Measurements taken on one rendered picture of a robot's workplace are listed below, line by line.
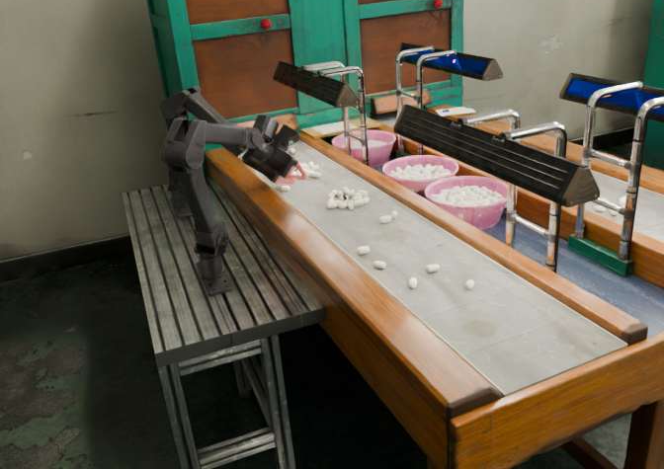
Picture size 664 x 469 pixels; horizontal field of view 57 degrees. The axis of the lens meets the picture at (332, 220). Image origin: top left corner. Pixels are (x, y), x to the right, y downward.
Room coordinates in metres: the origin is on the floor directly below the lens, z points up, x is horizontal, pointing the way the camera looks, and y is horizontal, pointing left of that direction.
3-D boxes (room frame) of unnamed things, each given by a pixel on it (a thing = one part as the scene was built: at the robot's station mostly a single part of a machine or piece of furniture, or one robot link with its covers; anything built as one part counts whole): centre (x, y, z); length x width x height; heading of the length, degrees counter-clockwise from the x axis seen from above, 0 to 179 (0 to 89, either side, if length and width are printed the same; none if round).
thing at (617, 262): (1.46, -0.78, 0.90); 0.20 x 0.19 x 0.45; 22
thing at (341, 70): (2.21, -0.04, 0.90); 0.20 x 0.19 x 0.45; 22
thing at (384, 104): (2.82, -0.37, 0.83); 0.30 x 0.06 x 0.07; 112
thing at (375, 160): (2.44, -0.16, 0.72); 0.27 x 0.27 x 0.10
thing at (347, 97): (2.18, 0.03, 1.08); 0.62 x 0.08 x 0.07; 22
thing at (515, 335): (1.75, -0.08, 0.73); 1.81 x 0.30 x 0.02; 22
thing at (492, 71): (2.39, -0.48, 1.08); 0.62 x 0.08 x 0.07; 22
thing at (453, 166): (2.04, -0.33, 0.72); 0.27 x 0.27 x 0.10
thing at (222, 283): (1.53, 0.35, 0.71); 0.20 x 0.07 x 0.08; 19
